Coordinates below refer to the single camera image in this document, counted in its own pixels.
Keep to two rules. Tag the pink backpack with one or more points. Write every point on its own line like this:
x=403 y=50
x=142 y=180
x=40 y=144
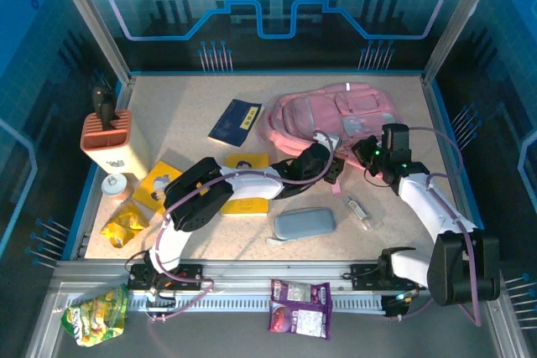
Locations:
x=327 y=110

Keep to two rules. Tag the grey pencil case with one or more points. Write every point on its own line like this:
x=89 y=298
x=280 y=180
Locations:
x=304 y=224

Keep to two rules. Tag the yellow book with portrait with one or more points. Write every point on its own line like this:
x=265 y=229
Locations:
x=247 y=207

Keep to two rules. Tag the navy book yellow label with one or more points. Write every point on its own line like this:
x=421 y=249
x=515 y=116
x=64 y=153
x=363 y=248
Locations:
x=235 y=123

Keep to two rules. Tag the yellow book with cartoon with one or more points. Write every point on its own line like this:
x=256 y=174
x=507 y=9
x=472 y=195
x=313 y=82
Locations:
x=155 y=184

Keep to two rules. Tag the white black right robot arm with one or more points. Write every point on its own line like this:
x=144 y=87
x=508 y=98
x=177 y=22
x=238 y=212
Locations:
x=423 y=203

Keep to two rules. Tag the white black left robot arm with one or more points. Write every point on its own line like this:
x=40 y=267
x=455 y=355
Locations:
x=251 y=188

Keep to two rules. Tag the clear glue tube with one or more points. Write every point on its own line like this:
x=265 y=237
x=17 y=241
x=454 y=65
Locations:
x=358 y=209

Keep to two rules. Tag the purple snack packet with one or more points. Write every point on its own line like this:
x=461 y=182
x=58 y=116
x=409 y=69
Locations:
x=293 y=291
x=302 y=320

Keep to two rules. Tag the orange cream knife block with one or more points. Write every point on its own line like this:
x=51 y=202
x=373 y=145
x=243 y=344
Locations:
x=121 y=152

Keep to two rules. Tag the yellow snack wrapper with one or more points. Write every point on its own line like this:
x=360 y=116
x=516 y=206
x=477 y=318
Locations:
x=123 y=224

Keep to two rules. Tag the small can white lid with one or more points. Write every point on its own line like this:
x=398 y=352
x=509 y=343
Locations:
x=114 y=186

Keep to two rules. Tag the green snack bag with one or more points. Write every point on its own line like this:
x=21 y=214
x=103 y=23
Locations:
x=94 y=316

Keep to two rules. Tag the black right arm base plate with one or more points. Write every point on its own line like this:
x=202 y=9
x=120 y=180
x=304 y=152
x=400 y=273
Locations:
x=361 y=276

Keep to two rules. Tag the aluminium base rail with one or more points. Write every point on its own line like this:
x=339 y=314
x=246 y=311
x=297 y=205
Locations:
x=251 y=268

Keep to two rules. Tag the aluminium frame post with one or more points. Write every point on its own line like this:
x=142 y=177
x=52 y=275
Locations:
x=458 y=22
x=96 y=22

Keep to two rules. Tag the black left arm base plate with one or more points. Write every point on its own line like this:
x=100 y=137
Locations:
x=191 y=272

